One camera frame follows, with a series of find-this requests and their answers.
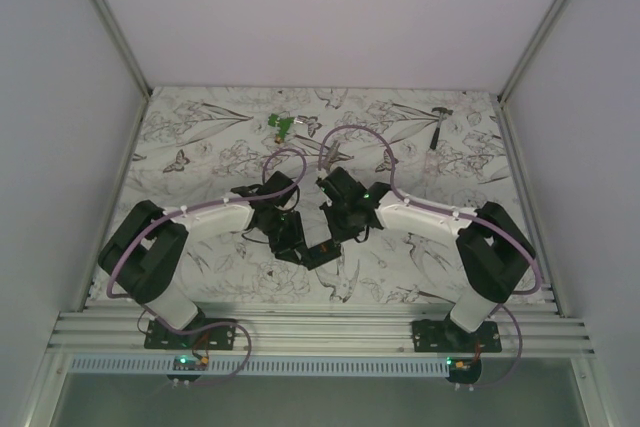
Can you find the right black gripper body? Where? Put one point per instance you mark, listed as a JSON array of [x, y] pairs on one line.
[[340, 225]]

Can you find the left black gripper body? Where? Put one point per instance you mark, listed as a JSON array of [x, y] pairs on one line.
[[273, 224]]

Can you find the black fuse box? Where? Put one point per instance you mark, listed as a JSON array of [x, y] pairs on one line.
[[321, 254]]

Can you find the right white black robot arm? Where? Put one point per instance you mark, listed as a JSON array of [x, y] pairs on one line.
[[493, 251]]

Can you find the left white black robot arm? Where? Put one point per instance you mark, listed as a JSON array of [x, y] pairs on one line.
[[142, 256]]

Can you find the silver clip with blue knob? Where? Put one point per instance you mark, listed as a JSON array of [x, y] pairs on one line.
[[331, 156]]

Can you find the green circuit board connector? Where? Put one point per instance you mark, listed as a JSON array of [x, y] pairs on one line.
[[282, 126]]

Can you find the floral printed table mat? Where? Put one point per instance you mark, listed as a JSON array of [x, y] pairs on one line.
[[196, 144]]

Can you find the small black hammer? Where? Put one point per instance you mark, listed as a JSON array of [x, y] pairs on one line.
[[442, 114]]

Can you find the left controller board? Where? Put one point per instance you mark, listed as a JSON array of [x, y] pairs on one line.
[[187, 369]]

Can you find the controller board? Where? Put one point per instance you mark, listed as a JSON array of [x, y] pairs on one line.
[[464, 371], [187, 369]]

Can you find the right controller board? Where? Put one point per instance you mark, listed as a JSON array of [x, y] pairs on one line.
[[464, 371]]

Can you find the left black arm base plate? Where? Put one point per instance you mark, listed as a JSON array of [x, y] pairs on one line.
[[221, 337]]

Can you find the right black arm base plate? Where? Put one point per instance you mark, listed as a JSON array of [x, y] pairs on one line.
[[443, 336]]

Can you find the aluminium mounting rail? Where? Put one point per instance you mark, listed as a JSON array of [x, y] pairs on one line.
[[535, 330]]

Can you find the slotted grey cable duct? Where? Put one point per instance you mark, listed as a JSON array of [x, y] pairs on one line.
[[266, 366]]

